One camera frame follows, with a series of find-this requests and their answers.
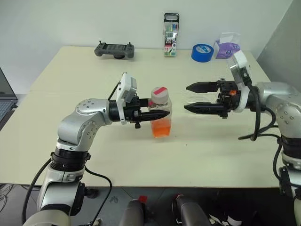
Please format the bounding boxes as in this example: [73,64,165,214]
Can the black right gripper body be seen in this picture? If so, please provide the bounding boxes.
[215,80,241,120]

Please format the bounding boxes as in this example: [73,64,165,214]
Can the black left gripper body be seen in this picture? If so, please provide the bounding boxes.
[123,96,142,129]

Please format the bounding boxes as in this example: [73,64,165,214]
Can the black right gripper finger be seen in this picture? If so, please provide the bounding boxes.
[185,81,221,94]
[183,101,223,116]

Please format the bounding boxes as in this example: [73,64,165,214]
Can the clear bottle with orange drink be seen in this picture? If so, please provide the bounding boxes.
[147,86,174,138]

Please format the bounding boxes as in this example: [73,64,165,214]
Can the blue tape roll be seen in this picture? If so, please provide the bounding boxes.
[191,43,215,63]

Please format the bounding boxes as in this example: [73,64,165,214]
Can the purple tissue box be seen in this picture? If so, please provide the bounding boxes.
[213,32,242,60]

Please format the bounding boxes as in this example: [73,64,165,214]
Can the marker pen pack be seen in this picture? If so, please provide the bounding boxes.
[162,13,181,57]

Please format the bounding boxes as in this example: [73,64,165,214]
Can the grey handheld remote controller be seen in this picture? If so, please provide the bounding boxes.
[94,41,136,60]

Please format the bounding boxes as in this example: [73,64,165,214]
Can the dark rounded shape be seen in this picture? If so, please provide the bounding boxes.
[119,195,148,226]
[171,194,209,226]

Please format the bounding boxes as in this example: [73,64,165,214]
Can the dark grey laptop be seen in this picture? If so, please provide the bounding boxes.
[0,66,19,130]

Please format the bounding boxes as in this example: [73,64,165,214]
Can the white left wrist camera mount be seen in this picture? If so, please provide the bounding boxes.
[117,72,138,125]

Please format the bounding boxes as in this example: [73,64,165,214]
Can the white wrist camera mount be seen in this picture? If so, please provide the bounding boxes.
[227,50,253,113]
[117,72,138,125]

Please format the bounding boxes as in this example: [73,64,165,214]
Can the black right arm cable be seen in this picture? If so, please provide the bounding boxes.
[238,67,285,189]

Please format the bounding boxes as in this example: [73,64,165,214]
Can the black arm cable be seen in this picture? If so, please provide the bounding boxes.
[21,80,121,226]
[238,67,285,189]

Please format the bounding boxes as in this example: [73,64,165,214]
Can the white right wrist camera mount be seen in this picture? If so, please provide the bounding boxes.
[227,50,253,113]

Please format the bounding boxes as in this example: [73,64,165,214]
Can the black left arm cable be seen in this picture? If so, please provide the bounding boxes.
[21,80,121,226]

